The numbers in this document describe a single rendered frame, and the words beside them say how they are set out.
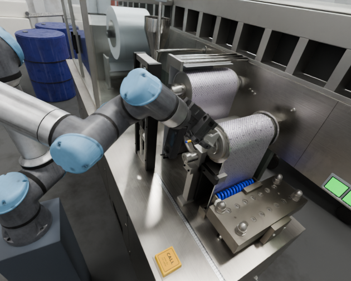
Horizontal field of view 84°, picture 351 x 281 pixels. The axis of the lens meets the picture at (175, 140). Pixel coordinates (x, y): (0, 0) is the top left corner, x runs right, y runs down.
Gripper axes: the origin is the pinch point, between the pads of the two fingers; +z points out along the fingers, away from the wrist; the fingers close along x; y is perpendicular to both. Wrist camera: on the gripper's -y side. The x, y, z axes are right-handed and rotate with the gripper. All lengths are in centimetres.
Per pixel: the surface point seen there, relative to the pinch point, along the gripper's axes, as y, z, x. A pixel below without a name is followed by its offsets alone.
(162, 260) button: -39.6, 5.5, -13.4
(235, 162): 1.2, 14.0, -4.6
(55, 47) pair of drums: -53, 5, 306
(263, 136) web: 14.8, 16.7, -4.4
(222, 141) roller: 3.9, 1.1, -2.3
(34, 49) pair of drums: -72, -13, 305
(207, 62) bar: 23.1, -0.9, 25.4
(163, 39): 24, 1, 68
